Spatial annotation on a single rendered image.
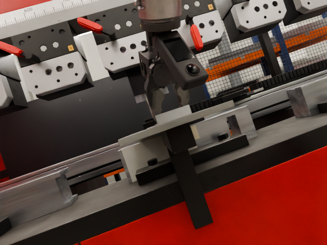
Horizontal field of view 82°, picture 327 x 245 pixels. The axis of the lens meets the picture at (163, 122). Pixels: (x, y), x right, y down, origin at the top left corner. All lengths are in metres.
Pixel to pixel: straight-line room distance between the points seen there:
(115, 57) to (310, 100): 0.58
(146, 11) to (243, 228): 0.47
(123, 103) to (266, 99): 0.70
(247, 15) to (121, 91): 0.70
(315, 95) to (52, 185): 0.79
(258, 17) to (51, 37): 0.57
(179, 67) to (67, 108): 0.89
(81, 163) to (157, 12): 0.64
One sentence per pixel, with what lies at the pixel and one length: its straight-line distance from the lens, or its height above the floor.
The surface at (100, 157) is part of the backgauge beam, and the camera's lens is 0.81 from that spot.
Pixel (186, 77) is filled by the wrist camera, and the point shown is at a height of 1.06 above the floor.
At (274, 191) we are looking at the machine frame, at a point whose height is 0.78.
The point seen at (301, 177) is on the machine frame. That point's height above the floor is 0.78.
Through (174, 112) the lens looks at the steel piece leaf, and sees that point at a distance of 0.42.
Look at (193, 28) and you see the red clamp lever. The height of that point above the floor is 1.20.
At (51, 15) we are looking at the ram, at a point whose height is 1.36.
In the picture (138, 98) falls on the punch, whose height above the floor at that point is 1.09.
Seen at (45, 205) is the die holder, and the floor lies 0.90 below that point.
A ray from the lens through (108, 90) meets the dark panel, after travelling 1.09.
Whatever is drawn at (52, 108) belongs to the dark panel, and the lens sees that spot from 1.17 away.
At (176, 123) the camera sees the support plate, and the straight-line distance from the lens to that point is 0.28.
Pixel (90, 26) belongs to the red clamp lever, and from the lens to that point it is 0.55.
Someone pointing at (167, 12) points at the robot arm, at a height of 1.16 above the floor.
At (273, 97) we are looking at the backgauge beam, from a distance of 0.96.
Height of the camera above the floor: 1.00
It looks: level
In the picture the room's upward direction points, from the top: 19 degrees counter-clockwise
